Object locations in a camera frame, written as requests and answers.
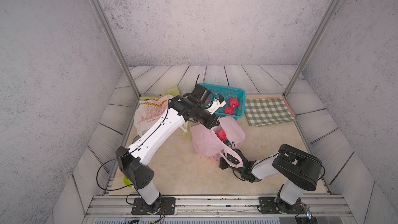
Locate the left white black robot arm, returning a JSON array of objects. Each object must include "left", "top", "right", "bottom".
[{"left": 116, "top": 84, "right": 226, "bottom": 213}]

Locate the yellow-green avocado plastic bag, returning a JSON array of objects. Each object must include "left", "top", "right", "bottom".
[{"left": 139, "top": 86, "right": 192, "bottom": 140}]

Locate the left aluminium frame post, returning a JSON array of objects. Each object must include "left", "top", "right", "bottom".
[{"left": 89, "top": 0, "right": 141, "bottom": 97}]

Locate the green checkered cloth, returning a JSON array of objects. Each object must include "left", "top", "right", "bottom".
[{"left": 245, "top": 97, "right": 296, "bottom": 127}]

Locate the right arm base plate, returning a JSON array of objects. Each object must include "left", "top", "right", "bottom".
[{"left": 257, "top": 197, "right": 307, "bottom": 215}]

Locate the aluminium frame post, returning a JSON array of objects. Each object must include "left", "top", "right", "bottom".
[
  {"left": 283, "top": 0, "right": 342, "bottom": 99},
  {"left": 89, "top": 0, "right": 141, "bottom": 97}
]

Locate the teal plastic basket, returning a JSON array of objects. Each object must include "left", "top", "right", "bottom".
[{"left": 201, "top": 83, "right": 246, "bottom": 120}]

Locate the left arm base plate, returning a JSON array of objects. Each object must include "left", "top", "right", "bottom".
[{"left": 131, "top": 196, "right": 176, "bottom": 215}]

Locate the lime green plastic cup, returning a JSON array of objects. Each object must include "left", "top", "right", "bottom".
[{"left": 123, "top": 176, "right": 134, "bottom": 188}]

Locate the right aluminium frame post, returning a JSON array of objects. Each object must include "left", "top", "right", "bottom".
[{"left": 283, "top": 0, "right": 342, "bottom": 99}]

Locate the pink strawberry plastic bag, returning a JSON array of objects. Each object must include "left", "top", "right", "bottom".
[{"left": 190, "top": 116, "right": 246, "bottom": 167}]

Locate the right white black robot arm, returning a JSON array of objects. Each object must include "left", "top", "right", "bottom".
[{"left": 220, "top": 144, "right": 325, "bottom": 214}]

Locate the red apple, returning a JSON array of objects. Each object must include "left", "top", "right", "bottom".
[
  {"left": 224, "top": 106, "right": 234, "bottom": 115},
  {"left": 228, "top": 97, "right": 239, "bottom": 109},
  {"left": 216, "top": 130, "right": 228, "bottom": 142}
]

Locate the white plastic bag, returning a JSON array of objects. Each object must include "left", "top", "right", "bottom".
[{"left": 133, "top": 94, "right": 189, "bottom": 138}]

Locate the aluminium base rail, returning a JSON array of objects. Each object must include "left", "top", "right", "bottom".
[{"left": 85, "top": 194, "right": 356, "bottom": 224}]

